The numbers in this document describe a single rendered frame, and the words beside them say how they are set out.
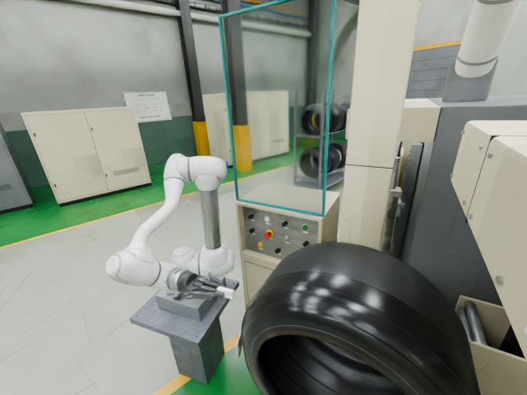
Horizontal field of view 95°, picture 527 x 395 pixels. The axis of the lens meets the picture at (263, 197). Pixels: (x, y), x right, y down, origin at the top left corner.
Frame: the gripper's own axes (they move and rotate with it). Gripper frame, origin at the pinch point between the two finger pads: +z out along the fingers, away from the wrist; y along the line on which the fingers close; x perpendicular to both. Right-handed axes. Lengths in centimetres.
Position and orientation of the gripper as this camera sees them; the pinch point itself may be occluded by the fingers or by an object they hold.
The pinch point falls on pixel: (226, 292)
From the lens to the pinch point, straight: 90.9
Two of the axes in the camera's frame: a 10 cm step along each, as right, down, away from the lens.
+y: 4.9, -3.5, 8.0
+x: 1.7, 9.4, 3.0
